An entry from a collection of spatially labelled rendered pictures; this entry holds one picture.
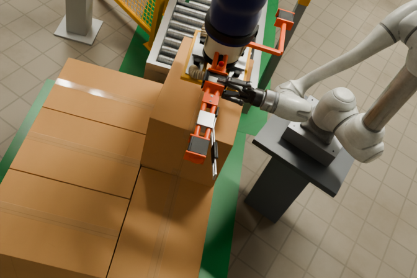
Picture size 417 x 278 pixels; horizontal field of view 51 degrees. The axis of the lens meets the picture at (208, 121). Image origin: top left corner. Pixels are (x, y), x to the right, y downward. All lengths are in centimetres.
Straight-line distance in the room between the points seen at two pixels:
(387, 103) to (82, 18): 239
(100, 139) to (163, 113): 49
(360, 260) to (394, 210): 54
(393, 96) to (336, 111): 34
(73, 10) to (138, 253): 206
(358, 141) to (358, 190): 132
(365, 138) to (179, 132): 84
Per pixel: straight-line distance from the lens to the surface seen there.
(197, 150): 156
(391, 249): 333
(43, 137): 241
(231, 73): 203
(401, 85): 192
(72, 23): 364
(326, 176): 236
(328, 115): 222
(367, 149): 215
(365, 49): 184
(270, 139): 235
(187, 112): 206
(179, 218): 221
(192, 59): 203
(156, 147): 217
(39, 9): 393
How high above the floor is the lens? 252
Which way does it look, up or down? 50 degrees down
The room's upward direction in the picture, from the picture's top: 21 degrees clockwise
